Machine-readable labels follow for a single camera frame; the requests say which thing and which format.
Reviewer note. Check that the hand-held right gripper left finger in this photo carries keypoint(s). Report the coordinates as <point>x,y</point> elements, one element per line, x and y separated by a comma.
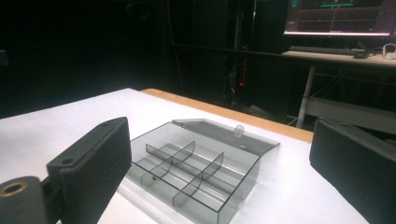
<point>93,165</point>

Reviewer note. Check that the computer monitor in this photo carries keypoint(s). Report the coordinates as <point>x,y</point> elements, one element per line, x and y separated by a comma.
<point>339,17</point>

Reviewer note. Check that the white table cover sheet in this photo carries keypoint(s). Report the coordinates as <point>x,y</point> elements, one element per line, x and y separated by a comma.
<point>77,124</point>

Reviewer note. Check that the white round device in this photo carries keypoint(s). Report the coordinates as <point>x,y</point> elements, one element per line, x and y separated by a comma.
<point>389,51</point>

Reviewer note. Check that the white-legged desk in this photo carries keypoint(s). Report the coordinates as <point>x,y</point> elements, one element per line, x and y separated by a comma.
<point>342,93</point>

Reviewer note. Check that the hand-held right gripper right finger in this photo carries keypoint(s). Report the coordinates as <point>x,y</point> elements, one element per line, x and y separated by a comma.
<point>355,161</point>

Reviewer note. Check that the black keyboard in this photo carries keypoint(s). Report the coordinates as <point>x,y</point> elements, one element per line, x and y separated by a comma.
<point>327,50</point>

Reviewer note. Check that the clear grey plastic compartment box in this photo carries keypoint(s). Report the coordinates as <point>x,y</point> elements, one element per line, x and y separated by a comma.
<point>199,168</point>

